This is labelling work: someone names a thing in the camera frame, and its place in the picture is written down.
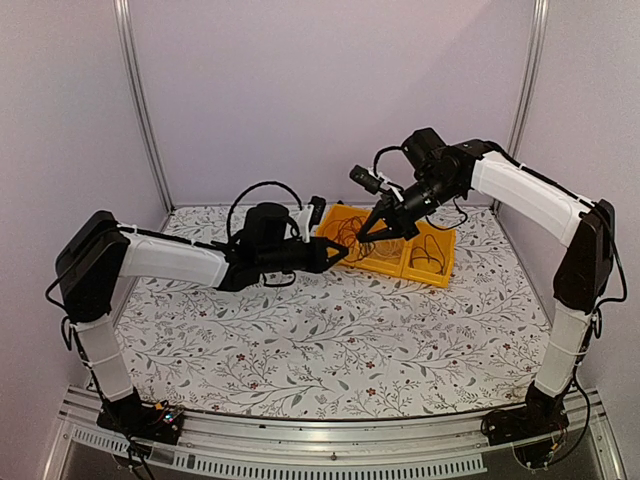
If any yellow bin middle compartment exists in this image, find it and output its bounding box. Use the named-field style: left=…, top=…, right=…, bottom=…
left=354, top=239, right=409, bottom=277

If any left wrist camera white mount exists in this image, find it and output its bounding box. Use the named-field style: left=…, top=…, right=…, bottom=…
left=293, top=196, right=327, bottom=243

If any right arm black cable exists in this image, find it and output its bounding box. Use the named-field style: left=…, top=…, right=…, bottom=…
left=372, top=145, right=406, bottom=174

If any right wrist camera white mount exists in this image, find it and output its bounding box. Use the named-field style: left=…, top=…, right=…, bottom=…
left=349, top=165, right=403, bottom=197

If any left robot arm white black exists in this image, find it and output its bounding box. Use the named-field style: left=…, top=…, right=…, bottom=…
left=52, top=198, right=349, bottom=434

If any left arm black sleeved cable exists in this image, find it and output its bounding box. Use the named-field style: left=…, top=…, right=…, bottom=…
left=225, top=180, right=304, bottom=246

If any yellow bin compartment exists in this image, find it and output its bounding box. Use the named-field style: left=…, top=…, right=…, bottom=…
left=354, top=239, right=409, bottom=277
left=316, top=204, right=369, bottom=266

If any aluminium frame post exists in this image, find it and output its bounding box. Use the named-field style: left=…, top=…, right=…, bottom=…
left=113, top=0, right=175, bottom=213
left=507, top=0, right=549, bottom=157

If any right aluminium frame post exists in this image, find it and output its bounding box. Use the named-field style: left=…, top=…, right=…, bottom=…
left=507, top=0, right=549, bottom=157

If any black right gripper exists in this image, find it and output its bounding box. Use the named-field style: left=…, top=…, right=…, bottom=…
left=357, top=172, right=463, bottom=242

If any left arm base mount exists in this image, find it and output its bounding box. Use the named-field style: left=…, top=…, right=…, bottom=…
left=97, top=391, right=185, bottom=445

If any aluminium front rail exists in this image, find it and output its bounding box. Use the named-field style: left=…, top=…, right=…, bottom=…
left=44, top=387, right=627, bottom=479

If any left aluminium frame post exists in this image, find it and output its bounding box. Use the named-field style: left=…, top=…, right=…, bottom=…
left=113, top=0, right=175, bottom=213

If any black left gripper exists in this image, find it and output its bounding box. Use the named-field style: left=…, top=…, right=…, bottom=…
left=258, top=236, right=347, bottom=274

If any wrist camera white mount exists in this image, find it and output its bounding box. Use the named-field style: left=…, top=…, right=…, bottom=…
left=349, top=165, right=403, bottom=197
left=293, top=196, right=327, bottom=243

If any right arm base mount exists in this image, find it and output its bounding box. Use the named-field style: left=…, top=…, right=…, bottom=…
left=480, top=384, right=569, bottom=469

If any yellow bin far compartment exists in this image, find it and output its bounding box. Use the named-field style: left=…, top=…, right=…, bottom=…
left=316, top=204, right=369, bottom=266

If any floral patterned table mat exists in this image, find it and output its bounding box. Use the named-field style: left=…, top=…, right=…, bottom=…
left=116, top=207, right=550, bottom=419

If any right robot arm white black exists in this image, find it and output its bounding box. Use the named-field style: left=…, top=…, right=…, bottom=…
left=350, top=128, right=620, bottom=398

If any dark green black cable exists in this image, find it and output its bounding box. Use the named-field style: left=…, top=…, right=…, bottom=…
left=408, top=233, right=446, bottom=275

